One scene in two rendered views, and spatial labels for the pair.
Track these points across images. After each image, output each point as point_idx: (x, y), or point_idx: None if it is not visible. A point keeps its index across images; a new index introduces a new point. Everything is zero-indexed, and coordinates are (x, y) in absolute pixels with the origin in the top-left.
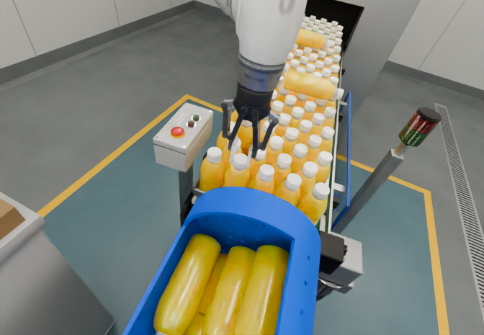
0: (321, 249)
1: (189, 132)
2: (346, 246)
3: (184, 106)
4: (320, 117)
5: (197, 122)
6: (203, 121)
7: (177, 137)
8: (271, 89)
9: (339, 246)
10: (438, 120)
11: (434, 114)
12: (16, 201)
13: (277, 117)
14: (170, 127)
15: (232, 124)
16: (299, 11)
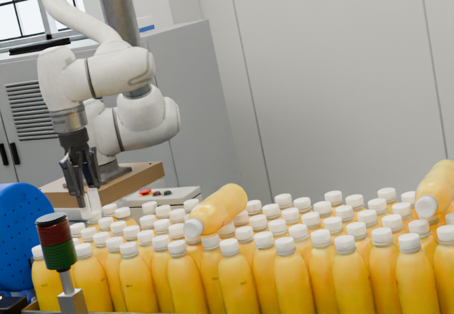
0: (6, 297)
1: (146, 197)
2: (0, 312)
3: (191, 187)
4: (156, 238)
5: (161, 196)
6: (163, 197)
7: (139, 195)
8: (54, 130)
9: (1, 306)
10: (36, 221)
11: (46, 219)
12: (121, 201)
13: (61, 160)
14: (154, 190)
15: (150, 204)
16: (39, 77)
